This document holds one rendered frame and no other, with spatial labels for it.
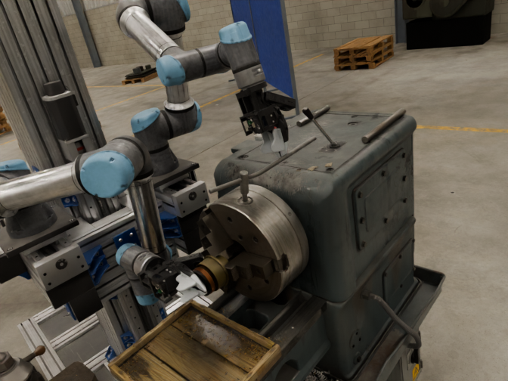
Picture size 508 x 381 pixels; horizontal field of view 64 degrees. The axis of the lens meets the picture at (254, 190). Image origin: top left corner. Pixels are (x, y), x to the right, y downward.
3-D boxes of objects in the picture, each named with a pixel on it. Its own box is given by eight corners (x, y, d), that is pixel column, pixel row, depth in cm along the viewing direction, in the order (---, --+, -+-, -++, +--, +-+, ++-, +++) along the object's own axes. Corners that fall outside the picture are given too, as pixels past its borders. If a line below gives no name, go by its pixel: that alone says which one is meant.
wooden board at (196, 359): (193, 307, 130) (190, 297, 128) (283, 356, 106) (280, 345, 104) (111, 375, 111) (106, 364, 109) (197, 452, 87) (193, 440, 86)
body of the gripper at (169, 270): (168, 305, 105) (142, 289, 113) (193, 286, 110) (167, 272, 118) (159, 282, 101) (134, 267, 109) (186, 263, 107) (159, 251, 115)
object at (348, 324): (335, 331, 223) (317, 190, 187) (422, 370, 192) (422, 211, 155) (265, 416, 186) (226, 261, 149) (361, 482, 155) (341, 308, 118)
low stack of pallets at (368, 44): (357, 57, 934) (356, 38, 916) (394, 55, 883) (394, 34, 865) (332, 71, 849) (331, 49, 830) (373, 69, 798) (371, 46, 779)
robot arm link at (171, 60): (97, -9, 126) (165, 58, 97) (132, -14, 130) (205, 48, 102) (106, 28, 134) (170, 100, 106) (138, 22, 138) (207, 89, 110)
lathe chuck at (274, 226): (223, 255, 137) (215, 175, 120) (301, 301, 119) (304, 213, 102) (203, 271, 131) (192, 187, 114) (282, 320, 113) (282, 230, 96)
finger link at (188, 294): (194, 313, 99) (172, 299, 105) (212, 298, 103) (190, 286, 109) (191, 303, 98) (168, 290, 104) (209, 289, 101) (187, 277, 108)
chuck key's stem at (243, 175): (244, 212, 108) (242, 175, 102) (240, 209, 110) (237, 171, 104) (251, 209, 109) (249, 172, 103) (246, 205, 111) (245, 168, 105)
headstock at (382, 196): (317, 190, 186) (306, 107, 170) (422, 212, 155) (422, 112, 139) (227, 261, 149) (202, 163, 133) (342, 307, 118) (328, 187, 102)
